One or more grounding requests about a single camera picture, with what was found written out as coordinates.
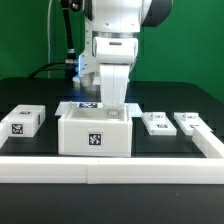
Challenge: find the white U-shaped fence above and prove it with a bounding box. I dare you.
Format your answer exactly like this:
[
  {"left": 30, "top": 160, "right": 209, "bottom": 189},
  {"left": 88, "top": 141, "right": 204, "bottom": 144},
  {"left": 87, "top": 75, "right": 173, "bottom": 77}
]
[{"left": 0, "top": 127, "right": 224, "bottom": 184}]

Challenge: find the white cabinet top block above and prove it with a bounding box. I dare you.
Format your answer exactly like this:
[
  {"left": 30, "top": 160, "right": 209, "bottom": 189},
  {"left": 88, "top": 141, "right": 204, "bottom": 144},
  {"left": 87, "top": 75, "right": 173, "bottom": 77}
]
[{"left": 1, "top": 104, "right": 45, "bottom": 137}]

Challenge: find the black cable bundle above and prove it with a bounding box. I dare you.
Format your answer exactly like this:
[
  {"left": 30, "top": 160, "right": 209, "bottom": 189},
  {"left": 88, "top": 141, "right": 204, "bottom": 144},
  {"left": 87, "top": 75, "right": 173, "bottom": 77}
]
[{"left": 27, "top": 0, "right": 87, "bottom": 80}]

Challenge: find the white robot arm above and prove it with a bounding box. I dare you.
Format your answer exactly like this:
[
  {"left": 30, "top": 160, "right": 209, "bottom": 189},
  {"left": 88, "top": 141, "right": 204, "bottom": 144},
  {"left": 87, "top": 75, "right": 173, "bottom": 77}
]
[{"left": 79, "top": 0, "right": 173, "bottom": 117}]

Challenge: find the white door panel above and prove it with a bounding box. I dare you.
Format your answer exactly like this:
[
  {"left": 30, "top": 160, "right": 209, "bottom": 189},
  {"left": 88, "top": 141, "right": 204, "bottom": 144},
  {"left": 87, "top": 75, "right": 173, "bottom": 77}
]
[
  {"left": 174, "top": 112, "right": 211, "bottom": 136},
  {"left": 142, "top": 112, "right": 177, "bottom": 136}
]

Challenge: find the white marker base sheet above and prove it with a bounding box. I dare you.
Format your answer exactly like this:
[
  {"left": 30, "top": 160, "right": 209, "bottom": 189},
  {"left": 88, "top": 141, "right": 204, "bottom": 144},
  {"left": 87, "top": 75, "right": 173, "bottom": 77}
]
[{"left": 55, "top": 101, "right": 142, "bottom": 118}]

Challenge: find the white thin cable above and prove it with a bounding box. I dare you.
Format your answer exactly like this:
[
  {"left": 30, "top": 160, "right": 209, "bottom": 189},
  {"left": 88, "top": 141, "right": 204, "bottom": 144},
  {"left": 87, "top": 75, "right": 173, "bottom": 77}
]
[{"left": 47, "top": 0, "right": 54, "bottom": 80}]

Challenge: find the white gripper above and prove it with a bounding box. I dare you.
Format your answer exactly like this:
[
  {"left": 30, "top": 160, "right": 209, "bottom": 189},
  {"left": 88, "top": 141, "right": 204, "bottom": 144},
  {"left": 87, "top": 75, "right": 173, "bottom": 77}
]
[{"left": 93, "top": 37, "right": 138, "bottom": 117}]

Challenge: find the white cabinet body box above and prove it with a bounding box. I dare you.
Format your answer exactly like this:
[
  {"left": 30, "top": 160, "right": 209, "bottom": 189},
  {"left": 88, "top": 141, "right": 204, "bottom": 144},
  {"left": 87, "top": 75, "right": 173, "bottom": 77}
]
[{"left": 58, "top": 104, "right": 132, "bottom": 157}]

